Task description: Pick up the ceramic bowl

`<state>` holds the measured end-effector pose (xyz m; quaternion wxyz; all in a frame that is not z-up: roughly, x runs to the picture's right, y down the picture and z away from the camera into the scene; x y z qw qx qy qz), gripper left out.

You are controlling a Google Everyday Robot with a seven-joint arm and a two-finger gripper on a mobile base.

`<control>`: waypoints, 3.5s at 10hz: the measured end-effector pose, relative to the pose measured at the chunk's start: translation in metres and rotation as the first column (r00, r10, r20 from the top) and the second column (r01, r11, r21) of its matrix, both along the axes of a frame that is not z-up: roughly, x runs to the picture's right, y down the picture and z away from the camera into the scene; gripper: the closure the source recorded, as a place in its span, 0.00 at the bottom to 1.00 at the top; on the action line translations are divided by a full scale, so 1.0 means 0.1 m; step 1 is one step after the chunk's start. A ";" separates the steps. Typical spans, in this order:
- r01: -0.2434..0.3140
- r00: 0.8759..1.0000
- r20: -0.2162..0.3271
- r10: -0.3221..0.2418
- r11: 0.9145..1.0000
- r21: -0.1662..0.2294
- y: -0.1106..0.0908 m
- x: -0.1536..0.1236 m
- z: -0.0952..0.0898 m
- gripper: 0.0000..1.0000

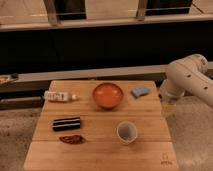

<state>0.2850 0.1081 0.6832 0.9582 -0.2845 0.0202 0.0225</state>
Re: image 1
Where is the orange ceramic bowl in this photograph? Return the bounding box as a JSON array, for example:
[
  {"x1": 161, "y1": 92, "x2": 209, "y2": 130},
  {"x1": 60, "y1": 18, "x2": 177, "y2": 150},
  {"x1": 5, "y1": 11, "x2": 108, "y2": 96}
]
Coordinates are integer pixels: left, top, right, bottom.
[{"x1": 92, "y1": 82, "x2": 124, "y2": 109}]

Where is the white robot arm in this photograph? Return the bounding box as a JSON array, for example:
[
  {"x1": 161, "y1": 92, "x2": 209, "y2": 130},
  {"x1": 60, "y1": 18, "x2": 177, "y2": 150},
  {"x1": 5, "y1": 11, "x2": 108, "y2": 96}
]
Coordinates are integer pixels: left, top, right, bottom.
[{"x1": 159, "y1": 54, "x2": 213, "y2": 108}]

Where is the blue sponge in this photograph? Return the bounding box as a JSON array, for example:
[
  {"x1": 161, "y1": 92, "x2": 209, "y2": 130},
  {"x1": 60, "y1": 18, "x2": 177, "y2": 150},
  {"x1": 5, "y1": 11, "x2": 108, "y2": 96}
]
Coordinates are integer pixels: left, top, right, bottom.
[{"x1": 131, "y1": 87, "x2": 149, "y2": 98}]

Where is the wooden table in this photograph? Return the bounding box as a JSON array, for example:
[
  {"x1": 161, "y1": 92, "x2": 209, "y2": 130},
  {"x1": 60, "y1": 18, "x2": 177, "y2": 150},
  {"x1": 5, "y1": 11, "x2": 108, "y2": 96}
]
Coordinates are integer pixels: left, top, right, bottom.
[{"x1": 24, "y1": 80, "x2": 179, "y2": 171}]

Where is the translucent plastic cup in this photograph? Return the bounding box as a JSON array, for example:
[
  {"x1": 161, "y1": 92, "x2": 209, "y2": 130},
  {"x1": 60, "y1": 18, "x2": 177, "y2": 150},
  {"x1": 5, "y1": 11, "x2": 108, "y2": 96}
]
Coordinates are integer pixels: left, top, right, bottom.
[{"x1": 116, "y1": 121, "x2": 138, "y2": 145}]

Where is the white plastic bottle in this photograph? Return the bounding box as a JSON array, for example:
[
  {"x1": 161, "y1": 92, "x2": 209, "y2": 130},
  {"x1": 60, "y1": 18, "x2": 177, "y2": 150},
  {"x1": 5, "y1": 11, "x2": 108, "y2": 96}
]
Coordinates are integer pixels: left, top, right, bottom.
[{"x1": 44, "y1": 91, "x2": 79, "y2": 102}]

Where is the black white striped box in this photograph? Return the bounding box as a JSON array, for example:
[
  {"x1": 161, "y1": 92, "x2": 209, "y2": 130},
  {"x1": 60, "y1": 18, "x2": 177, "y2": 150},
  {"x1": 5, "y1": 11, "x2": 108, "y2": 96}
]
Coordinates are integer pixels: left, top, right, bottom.
[{"x1": 52, "y1": 117, "x2": 81, "y2": 131}]

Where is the dark red chili pepper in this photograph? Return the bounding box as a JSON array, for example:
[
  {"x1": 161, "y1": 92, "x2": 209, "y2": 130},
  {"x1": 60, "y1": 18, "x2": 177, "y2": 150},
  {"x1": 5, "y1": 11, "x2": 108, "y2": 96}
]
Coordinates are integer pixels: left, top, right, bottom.
[{"x1": 59, "y1": 135, "x2": 85, "y2": 144}]

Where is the grey metal rail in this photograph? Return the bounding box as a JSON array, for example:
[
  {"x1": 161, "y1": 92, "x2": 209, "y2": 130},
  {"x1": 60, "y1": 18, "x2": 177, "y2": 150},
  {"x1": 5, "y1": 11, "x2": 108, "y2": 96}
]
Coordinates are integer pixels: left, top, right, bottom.
[{"x1": 0, "y1": 62, "x2": 213, "y2": 94}]

